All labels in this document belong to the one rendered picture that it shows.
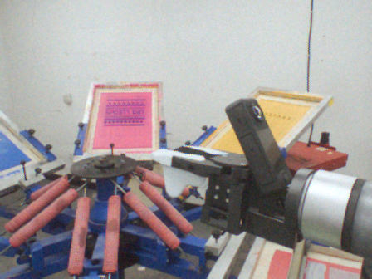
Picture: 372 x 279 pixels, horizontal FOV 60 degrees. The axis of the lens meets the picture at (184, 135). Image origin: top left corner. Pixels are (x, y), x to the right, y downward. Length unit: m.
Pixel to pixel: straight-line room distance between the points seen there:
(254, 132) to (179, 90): 3.13
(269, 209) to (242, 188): 0.04
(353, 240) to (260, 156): 0.12
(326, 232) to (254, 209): 0.09
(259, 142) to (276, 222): 0.09
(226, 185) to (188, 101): 3.07
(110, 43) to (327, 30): 2.26
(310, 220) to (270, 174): 0.06
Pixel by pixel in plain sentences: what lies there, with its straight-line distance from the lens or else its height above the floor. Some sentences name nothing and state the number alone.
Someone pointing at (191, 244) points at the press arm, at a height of 1.04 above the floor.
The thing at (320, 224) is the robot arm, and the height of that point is 1.65.
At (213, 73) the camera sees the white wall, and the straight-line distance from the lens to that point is 3.31.
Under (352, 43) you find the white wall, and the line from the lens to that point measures 3.10.
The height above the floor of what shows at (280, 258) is 0.96.
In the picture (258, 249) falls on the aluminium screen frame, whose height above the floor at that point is 1.00.
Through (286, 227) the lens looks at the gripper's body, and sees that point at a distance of 0.38.
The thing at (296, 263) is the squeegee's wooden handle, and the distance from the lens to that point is 1.32.
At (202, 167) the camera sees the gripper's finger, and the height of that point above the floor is 1.68.
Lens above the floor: 1.82
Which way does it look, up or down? 15 degrees down
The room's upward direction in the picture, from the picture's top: straight up
